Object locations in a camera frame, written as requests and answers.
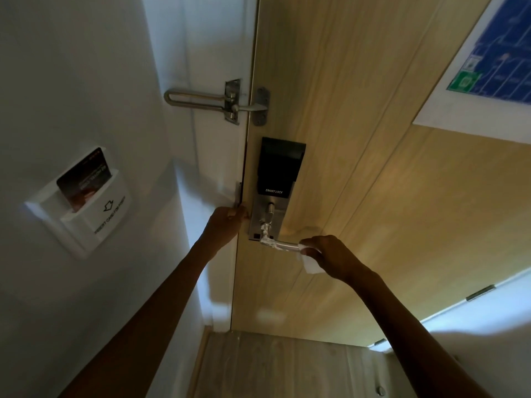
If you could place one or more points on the person's right fingers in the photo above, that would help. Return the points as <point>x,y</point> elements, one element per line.
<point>312,247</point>

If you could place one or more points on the silver swing bar door guard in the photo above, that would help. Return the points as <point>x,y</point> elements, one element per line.
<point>195,99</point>

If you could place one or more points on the white key card holder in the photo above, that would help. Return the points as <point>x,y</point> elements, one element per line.
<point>89,227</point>

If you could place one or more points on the light wooden door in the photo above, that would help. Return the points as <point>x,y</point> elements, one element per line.
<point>352,120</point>

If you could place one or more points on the blue and white wall sign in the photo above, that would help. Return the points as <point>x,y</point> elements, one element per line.
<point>498,57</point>

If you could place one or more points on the white cleaning cloth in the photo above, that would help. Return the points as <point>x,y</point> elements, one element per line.
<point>312,267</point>

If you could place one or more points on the silver door hinge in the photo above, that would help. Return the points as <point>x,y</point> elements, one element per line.
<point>380,342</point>
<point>480,293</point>

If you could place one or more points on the dark key card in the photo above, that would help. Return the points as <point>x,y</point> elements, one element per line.
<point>85,180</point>

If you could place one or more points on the person's left forearm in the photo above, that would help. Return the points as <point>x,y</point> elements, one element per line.
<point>166,302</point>

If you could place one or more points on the silver door guard catch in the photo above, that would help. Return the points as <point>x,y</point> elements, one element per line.
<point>260,106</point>

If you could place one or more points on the white door frame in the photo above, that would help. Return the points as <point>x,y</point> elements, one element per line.
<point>215,57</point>

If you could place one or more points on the black and silver door lock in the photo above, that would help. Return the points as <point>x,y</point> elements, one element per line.
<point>276,178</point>

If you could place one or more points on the person's right hand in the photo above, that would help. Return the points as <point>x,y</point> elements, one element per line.
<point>338,256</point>

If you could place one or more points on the person's right forearm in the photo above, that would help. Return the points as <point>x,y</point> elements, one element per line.
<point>406,331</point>

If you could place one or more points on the person's left hand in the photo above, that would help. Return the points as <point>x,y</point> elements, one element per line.
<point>222,227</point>

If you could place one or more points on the person's left fingers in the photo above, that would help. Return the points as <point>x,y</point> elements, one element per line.
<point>239,213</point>

